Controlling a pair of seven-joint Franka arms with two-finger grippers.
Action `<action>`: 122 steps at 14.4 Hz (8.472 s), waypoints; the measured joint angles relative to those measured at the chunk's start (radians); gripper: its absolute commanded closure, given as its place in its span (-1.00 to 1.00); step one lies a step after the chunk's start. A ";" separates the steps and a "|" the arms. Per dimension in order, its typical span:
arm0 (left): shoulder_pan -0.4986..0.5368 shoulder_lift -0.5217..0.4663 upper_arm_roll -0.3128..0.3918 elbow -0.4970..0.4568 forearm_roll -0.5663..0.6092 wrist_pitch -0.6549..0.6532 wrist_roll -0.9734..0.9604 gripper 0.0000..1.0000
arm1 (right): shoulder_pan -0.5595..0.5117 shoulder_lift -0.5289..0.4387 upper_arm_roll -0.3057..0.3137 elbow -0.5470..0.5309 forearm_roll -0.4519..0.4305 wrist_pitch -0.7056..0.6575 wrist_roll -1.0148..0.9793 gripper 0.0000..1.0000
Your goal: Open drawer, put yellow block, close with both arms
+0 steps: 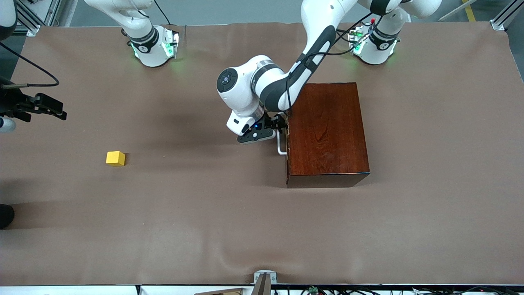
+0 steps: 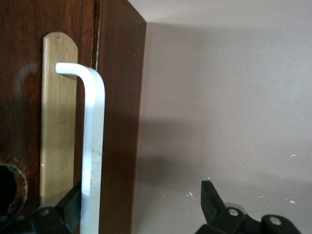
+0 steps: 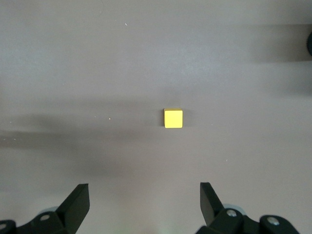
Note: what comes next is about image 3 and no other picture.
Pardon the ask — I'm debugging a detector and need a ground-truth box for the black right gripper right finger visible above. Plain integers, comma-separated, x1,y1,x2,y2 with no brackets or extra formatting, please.
196,182,259,234

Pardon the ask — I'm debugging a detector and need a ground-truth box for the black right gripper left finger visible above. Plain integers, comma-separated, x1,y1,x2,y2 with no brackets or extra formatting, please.
15,183,90,234

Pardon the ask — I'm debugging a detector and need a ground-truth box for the yellow cube block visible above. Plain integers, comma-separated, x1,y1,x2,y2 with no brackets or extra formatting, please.
163,108,184,129

